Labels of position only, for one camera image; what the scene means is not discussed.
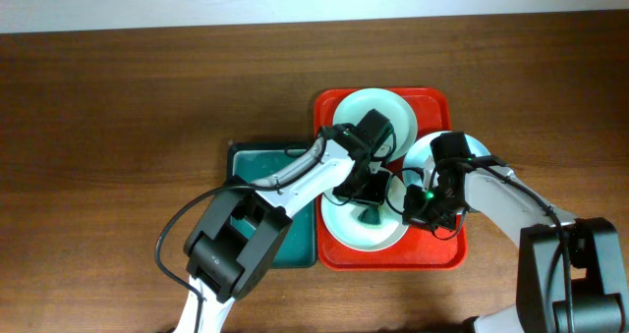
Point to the green yellow sponge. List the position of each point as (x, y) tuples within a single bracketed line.
[(370, 216)]

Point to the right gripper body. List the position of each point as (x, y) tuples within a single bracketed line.
[(430, 208)]

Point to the white plate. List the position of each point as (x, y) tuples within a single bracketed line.
[(341, 220)]

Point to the pale green plate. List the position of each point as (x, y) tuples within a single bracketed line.
[(397, 110)]

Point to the light blue plate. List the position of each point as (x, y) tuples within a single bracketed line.
[(420, 152)]

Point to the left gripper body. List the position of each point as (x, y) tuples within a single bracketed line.
[(369, 195)]

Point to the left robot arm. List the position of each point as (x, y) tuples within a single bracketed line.
[(239, 234)]

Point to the dark green sponge tray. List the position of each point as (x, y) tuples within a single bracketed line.
[(254, 160)]

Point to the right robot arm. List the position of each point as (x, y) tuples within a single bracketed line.
[(571, 276)]

